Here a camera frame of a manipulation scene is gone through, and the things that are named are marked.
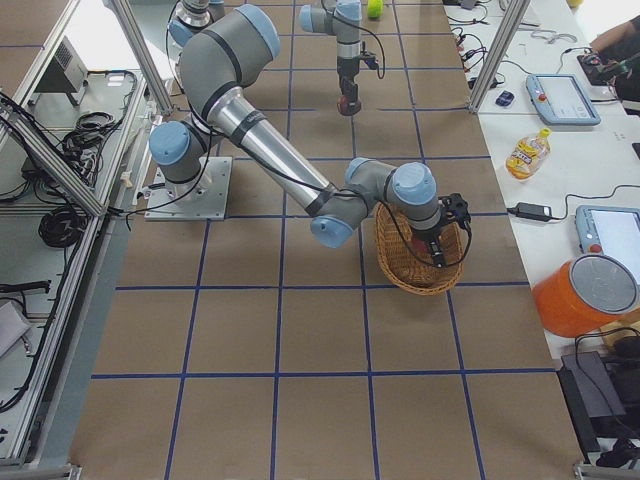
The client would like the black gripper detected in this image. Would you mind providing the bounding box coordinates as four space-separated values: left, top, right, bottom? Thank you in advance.
336 56 360 100
411 221 447 268

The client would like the dark red apple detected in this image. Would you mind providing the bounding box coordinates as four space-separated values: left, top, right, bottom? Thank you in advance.
337 95 362 117

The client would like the red yellow apple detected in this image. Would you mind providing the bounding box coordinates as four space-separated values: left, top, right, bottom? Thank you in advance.
410 237 430 257

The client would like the wicker basket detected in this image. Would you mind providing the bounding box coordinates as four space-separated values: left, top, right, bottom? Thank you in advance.
374 203 464 296

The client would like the green apple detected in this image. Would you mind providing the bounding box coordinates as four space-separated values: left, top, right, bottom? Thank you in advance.
367 0 384 20

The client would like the black power adapter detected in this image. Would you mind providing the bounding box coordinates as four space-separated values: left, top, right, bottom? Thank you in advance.
507 202 557 222

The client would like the orange juice bottle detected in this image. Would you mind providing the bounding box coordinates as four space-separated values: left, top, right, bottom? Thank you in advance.
505 127 552 180

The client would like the teach pendant tablet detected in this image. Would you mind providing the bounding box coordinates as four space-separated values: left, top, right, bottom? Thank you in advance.
525 74 601 126
575 205 639 261

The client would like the orange bucket with grey lid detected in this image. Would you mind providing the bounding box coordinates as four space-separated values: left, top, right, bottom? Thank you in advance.
532 254 639 338

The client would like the dark blue pouch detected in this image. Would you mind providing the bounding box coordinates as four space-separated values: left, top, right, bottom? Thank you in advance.
495 90 515 107

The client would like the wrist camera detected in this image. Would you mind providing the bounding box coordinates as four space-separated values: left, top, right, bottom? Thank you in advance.
359 50 379 71
439 193 471 229

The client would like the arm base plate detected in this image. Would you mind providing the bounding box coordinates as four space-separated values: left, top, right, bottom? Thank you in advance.
144 157 233 221

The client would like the aluminium frame post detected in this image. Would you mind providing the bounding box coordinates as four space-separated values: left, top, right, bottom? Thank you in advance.
468 0 530 114

